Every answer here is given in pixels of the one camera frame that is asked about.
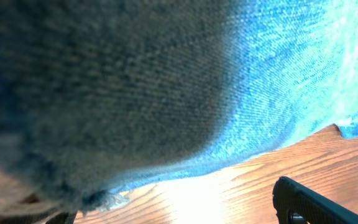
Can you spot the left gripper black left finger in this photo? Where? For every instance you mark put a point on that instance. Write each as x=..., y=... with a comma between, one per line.
x=62, y=218

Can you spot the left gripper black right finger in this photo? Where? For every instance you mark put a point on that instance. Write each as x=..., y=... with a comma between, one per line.
x=297, y=204

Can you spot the light blue denim jeans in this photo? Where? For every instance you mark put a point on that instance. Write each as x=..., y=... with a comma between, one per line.
x=101, y=97

